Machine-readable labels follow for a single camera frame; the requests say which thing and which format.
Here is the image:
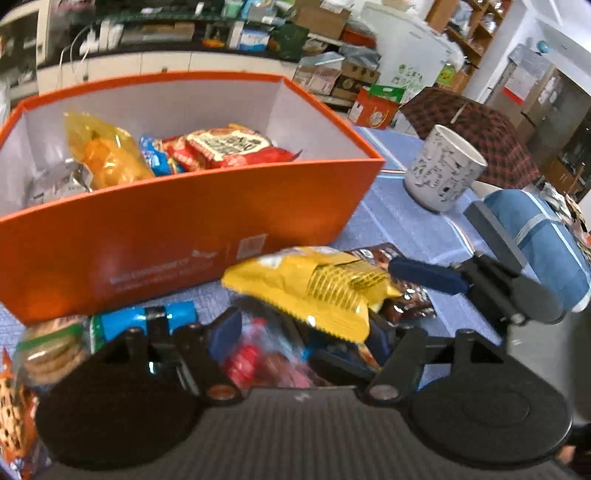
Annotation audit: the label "red snack packet white label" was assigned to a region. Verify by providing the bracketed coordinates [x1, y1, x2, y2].
[161, 124, 303, 172]

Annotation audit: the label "orange cardboard box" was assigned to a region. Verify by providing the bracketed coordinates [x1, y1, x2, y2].
[0, 71, 386, 326]

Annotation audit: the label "orange white carton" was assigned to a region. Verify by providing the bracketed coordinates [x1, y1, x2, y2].
[348, 88, 400, 130]

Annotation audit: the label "blue tissue box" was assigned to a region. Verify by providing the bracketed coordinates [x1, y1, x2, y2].
[239, 28, 271, 51]

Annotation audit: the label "blue cookie packet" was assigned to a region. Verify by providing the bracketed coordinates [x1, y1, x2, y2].
[140, 135, 185, 177]

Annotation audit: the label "blue striped cushion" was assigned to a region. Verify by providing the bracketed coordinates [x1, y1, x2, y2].
[482, 190, 591, 312]

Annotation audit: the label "red pink snack packet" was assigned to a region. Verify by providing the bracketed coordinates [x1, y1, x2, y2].
[224, 318, 333, 389]

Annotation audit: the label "white glass door cabinet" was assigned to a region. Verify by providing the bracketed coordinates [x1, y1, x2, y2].
[0, 0, 52, 70]

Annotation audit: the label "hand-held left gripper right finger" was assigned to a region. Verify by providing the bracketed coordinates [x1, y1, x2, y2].
[365, 318, 509, 407]

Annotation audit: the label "white tv counter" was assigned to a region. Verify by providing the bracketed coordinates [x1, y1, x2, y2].
[37, 46, 301, 95]

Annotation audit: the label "dark green box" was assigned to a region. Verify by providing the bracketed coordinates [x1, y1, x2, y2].
[272, 23, 308, 61]

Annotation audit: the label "orange chocolate chip packet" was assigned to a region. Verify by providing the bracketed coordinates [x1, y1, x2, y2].
[0, 348, 40, 464]

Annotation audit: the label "brown chocolate snack packet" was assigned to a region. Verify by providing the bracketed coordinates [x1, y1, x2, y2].
[348, 244, 437, 325]

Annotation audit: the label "wooden shelf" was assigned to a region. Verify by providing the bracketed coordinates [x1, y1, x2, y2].
[425, 0, 513, 61]

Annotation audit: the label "green clear cookie packet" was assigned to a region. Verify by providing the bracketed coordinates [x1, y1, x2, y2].
[15, 318, 89, 385]

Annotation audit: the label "yellow translucent snack packet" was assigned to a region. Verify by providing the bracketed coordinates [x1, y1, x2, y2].
[64, 112, 155, 191]

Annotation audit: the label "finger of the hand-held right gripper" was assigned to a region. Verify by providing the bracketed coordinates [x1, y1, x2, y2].
[387, 257, 469, 297]

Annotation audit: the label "white patterned mug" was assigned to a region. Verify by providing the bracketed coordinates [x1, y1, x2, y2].
[404, 124, 489, 213]

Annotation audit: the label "blue plaid tablecloth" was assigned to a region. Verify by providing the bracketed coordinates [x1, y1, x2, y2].
[0, 124, 509, 467]

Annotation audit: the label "brown plaid umbrella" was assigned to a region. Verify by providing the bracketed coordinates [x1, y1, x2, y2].
[399, 88, 541, 190]

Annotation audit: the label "small blue snack packet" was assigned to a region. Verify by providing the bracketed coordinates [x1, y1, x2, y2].
[89, 301, 200, 346]

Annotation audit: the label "green white carton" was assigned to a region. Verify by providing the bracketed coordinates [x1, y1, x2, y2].
[369, 83, 404, 104]

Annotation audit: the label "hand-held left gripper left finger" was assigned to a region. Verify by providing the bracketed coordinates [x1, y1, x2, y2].
[92, 307, 245, 407]

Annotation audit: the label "yellow gold snack packet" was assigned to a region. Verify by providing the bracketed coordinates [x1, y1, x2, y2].
[221, 246, 403, 343]

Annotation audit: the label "white appliance green stickers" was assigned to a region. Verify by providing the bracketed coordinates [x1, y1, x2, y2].
[360, 2, 462, 100]

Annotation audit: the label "clear foil snack packet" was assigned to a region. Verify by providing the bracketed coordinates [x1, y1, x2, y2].
[21, 157, 93, 208]

